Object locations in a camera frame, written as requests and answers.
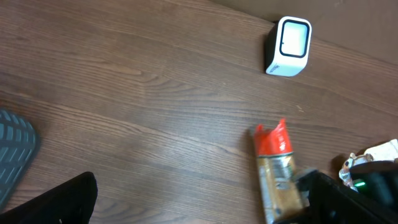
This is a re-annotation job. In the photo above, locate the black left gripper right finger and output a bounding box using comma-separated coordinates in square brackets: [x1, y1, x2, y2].
[276, 170, 397, 224]

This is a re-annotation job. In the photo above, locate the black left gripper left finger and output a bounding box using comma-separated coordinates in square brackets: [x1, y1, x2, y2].
[1, 172, 98, 224]

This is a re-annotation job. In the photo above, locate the orange biscuit packet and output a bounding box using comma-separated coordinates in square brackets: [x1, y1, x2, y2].
[253, 119, 304, 223]

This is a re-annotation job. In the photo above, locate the brown Pantree snack pouch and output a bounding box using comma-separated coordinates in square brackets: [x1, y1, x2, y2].
[338, 139, 397, 190]

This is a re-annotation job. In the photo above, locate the white barcode scanner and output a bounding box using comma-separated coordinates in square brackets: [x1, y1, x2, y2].
[264, 16, 312, 77]

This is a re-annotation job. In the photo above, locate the grey plastic shopping basket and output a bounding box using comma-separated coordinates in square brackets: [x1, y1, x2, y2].
[1, 109, 40, 210]

